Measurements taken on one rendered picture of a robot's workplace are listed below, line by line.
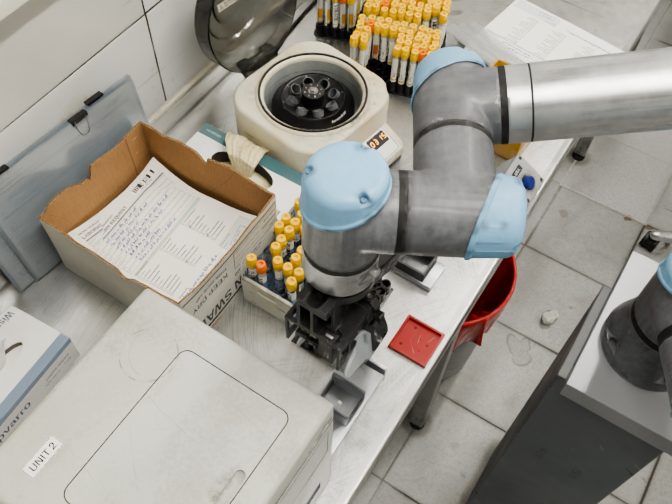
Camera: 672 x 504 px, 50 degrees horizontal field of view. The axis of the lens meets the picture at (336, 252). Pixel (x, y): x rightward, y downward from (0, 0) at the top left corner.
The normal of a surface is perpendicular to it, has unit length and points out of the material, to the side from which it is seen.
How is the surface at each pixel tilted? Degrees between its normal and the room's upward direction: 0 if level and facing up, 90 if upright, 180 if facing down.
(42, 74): 90
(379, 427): 0
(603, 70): 14
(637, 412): 1
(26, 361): 3
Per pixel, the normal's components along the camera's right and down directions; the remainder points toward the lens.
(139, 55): 0.84, 0.47
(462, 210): -0.01, -0.04
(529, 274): 0.03, -0.55
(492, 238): 0.01, 0.52
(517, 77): -0.20, -0.46
